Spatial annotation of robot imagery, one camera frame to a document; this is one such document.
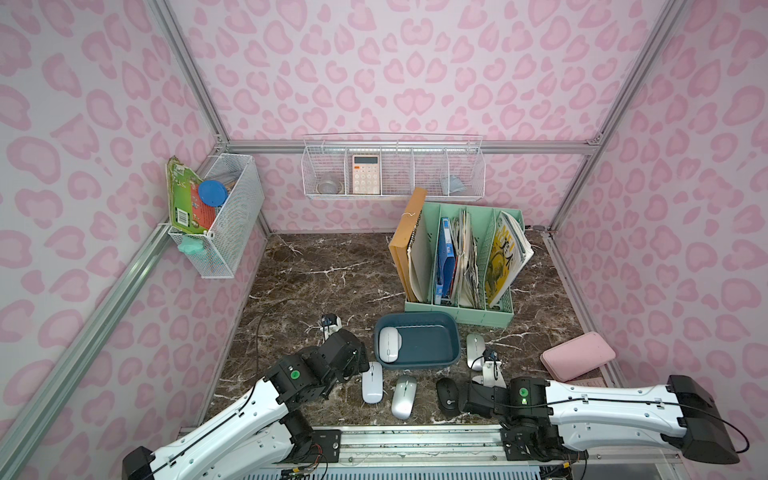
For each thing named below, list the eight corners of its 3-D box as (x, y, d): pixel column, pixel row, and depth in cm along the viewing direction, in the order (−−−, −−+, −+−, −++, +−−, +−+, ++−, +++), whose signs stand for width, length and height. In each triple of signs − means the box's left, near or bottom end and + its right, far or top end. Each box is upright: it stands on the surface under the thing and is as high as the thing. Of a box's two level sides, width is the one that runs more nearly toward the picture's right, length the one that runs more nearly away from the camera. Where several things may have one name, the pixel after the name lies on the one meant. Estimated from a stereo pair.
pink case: (558, 385, 84) (562, 382, 82) (538, 356, 89) (541, 353, 87) (614, 359, 89) (619, 356, 87) (592, 333, 94) (596, 330, 92)
